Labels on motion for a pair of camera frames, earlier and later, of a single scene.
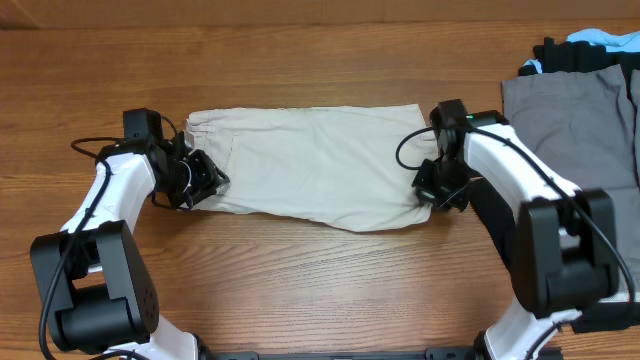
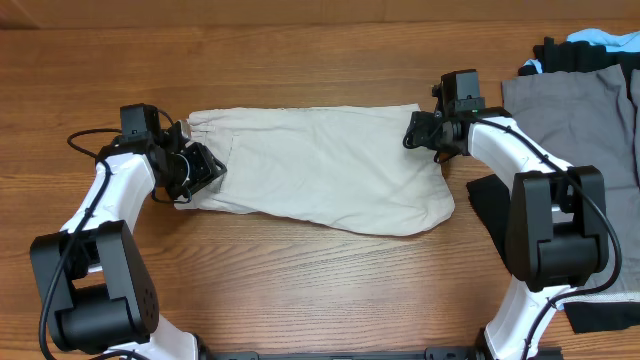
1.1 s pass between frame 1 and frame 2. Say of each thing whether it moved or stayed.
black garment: stayed
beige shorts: stayed
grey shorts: stayed
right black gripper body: moved
